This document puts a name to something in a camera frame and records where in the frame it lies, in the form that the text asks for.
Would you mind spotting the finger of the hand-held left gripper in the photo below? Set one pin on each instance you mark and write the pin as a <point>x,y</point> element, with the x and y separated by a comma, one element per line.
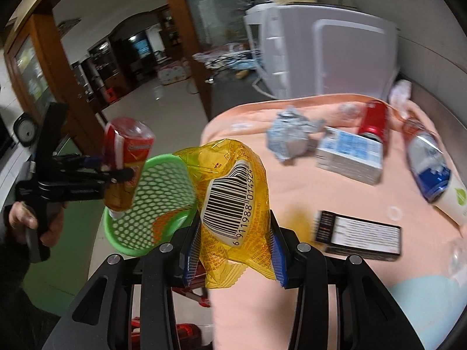
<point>116,177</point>
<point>80,160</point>

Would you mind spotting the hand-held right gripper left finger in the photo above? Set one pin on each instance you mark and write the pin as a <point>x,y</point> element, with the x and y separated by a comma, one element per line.
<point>191,259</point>

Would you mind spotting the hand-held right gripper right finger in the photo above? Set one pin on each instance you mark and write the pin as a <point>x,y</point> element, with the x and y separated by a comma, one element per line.
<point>279,262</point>

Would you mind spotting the green plastic mesh basket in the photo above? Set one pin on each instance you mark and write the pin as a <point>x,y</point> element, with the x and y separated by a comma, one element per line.
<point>160,189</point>

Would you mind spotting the yellow plastic snack wrapper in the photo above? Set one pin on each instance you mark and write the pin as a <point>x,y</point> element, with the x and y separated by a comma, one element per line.
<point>226,204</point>

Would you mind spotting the red soda can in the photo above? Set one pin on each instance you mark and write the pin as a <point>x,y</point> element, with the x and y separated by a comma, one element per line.
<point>374,120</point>

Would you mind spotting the person's left hand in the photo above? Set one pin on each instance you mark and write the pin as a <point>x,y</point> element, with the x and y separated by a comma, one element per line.
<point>18,218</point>

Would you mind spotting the peach printed blanket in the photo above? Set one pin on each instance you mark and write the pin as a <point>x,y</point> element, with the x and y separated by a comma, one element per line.
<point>292,197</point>

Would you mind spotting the green cabinet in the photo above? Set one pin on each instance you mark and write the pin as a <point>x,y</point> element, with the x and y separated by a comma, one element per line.
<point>65,269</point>

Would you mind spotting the black white printed box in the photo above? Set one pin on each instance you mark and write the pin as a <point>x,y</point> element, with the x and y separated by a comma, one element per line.
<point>365,237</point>

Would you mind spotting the wooden glass door cabinet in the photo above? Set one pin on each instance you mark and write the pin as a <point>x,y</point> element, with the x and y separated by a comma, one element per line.
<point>40,62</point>

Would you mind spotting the person's dark clothing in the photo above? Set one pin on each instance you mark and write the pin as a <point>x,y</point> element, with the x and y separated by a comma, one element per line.
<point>18,299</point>

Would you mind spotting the pink white play mat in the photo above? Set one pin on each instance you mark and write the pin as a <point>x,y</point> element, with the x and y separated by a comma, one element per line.
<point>173,73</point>

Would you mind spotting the crumpled silver foil wrapper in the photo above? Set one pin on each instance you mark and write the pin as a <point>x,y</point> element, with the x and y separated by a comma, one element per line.
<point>288,135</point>

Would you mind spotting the dark television cabinet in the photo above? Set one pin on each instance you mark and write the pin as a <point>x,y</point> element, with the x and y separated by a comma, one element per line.
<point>138,43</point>

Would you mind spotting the blue white carton box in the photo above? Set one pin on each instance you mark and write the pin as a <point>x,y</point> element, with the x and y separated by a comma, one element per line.
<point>350,153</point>

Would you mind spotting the white plastic tube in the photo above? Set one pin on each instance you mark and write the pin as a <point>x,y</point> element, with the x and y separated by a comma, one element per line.
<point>456,200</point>

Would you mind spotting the crumpled white tissue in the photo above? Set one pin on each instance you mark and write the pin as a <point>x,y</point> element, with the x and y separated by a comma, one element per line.
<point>399,91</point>

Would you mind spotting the white washing machine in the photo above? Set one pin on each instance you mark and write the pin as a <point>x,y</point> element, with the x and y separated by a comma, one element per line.
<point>328,51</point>

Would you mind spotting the wooden door frame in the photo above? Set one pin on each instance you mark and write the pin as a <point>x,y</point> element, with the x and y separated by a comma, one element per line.
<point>186,43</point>

